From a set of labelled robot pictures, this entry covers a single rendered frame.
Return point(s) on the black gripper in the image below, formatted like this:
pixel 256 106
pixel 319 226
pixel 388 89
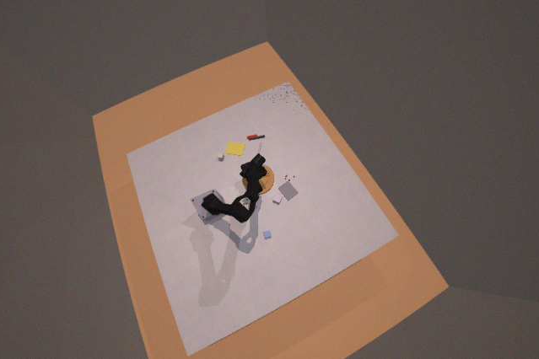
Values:
pixel 260 188

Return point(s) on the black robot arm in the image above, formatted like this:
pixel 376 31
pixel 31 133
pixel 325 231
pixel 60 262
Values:
pixel 253 171

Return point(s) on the orange round board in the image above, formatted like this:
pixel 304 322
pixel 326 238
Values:
pixel 266 182

